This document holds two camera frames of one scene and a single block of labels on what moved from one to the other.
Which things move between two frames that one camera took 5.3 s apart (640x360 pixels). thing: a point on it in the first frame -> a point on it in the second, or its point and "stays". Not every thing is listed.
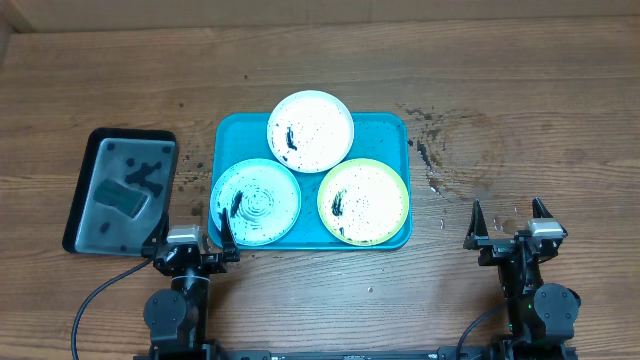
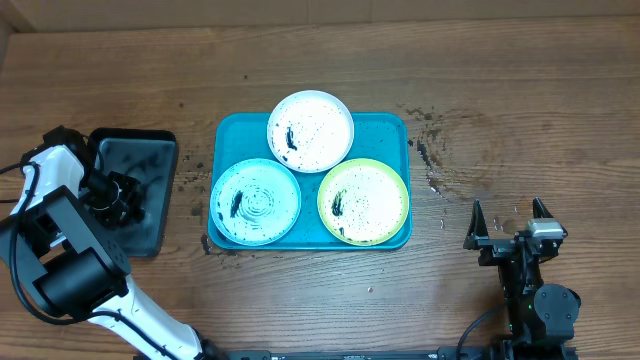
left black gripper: [216, 263] -> [133, 200]
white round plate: [310, 131] stays
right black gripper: [495, 250] stays
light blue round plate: [261, 199] stays
